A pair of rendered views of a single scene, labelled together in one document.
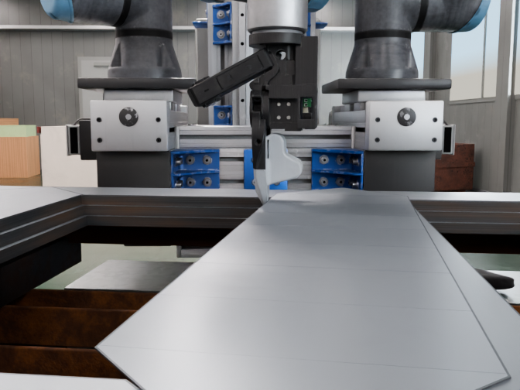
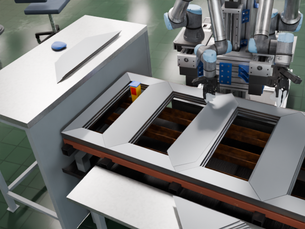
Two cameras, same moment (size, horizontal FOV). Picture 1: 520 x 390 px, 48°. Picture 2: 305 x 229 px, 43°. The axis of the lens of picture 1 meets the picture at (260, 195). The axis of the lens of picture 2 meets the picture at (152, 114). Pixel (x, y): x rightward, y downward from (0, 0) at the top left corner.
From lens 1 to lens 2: 188 cm
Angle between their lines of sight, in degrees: 39
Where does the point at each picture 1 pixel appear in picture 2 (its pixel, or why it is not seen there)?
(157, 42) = (196, 31)
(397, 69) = not seen: hidden behind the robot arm
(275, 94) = (207, 88)
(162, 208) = (188, 97)
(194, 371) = (173, 156)
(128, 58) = (188, 36)
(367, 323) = (191, 151)
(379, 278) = (200, 142)
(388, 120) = (254, 68)
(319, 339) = (185, 153)
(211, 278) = (181, 138)
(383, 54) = not seen: hidden behind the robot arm
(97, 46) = not seen: outside the picture
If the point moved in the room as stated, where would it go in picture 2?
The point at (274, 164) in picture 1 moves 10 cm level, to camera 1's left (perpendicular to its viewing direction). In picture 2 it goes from (208, 98) to (192, 95)
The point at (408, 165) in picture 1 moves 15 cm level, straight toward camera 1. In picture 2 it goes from (262, 77) to (251, 88)
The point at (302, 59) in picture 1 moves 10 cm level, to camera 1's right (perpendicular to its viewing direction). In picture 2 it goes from (213, 82) to (230, 84)
